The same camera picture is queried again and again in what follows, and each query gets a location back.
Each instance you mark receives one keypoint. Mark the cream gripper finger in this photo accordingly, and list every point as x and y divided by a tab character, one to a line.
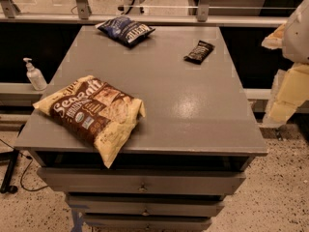
289	91
275	39

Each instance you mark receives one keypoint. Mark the black rxbar chocolate bar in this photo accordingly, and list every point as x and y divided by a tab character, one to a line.
199	53

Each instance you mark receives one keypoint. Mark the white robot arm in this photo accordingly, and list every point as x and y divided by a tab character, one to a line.
296	37

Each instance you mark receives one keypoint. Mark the blue chip bag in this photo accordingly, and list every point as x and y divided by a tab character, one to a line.
124	30

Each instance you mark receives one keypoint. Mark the yellow brown sea salt chip bag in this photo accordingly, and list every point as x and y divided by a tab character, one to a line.
97	112

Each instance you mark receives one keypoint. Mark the grey drawer cabinet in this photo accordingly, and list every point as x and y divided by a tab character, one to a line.
189	149

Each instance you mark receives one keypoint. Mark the grey metal railing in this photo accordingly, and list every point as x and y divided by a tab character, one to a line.
264	13

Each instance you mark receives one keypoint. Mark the white pump sanitizer bottle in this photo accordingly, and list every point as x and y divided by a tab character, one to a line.
35	75

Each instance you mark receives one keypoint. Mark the black stand leg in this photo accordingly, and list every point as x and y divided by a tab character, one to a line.
10	158

